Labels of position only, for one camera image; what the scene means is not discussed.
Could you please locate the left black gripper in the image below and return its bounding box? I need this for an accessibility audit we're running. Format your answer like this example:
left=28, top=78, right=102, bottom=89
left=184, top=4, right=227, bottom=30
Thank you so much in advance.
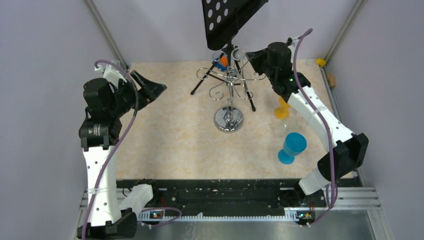
left=108, top=69, right=167, bottom=117

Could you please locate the yellow plastic wine glass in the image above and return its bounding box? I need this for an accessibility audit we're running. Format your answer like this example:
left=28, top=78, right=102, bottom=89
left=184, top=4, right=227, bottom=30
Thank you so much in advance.
left=274, top=96, right=291, bottom=120

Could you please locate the blue plastic wine glass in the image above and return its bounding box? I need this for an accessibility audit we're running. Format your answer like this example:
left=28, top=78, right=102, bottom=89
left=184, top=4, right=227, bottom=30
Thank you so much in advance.
left=277, top=132, right=307, bottom=165

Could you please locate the clear wine glass back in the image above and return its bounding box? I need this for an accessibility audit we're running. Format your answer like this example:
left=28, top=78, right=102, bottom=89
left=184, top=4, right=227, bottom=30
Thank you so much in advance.
left=231, top=47, right=248, bottom=62

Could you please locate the clear wine glass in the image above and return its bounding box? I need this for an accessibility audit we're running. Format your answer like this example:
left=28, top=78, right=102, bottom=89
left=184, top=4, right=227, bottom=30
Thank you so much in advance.
left=277, top=116, right=299, bottom=138
left=231, top=47, right=248, bottom=62

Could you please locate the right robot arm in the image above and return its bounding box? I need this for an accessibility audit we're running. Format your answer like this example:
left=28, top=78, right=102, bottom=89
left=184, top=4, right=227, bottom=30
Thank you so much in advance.
left=246, top=42, right=369, bottom=206

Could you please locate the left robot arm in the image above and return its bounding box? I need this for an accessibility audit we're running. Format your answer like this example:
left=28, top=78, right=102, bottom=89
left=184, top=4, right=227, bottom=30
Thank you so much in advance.
left=77, top=70, right=167, bottom=240

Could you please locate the chrome wine glass rack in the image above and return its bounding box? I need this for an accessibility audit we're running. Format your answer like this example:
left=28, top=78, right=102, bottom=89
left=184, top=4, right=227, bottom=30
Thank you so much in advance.
left=196, top=60, right=265, bottom=134

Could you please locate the blue orange toy car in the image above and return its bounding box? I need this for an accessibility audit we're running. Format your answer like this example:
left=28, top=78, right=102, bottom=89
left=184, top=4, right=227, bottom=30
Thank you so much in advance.
left=212, top=55, right=229, bottom=72

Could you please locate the black music stand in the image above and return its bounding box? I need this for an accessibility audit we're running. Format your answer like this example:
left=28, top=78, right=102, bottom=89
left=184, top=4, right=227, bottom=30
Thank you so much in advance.
left=190, top=0, right=267, bottom=95

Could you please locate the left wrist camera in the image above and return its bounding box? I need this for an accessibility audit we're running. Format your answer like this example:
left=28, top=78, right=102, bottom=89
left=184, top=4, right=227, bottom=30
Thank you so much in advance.
left=94, top=59, right=128, bottom=87

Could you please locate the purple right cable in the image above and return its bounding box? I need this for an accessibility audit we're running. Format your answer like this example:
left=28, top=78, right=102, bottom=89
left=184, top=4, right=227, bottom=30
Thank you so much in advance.
left=293, top=28, right=339, bottom=228

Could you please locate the purple cable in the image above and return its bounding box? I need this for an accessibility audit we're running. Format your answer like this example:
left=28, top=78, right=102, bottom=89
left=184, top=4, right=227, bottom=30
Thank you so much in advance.
left=293, top=28, right=339, bottom=228
left=81, top=59, right=183, bottom=240

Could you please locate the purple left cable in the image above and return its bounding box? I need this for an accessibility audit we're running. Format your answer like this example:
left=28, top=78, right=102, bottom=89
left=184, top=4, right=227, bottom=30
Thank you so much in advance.
left=81, top=59, right=183, bottom=240

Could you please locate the black front rail base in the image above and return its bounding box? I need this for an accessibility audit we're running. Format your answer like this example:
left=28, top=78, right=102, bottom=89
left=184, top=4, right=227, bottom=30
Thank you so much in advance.
left=115, top=178, right=362, bottom=229

